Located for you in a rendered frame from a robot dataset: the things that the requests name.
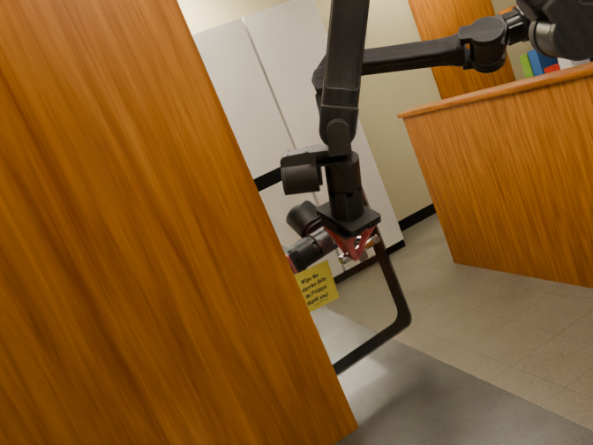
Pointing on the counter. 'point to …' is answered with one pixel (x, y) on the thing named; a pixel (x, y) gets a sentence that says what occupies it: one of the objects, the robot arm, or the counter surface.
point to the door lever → (357, 248)
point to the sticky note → (317, 285)
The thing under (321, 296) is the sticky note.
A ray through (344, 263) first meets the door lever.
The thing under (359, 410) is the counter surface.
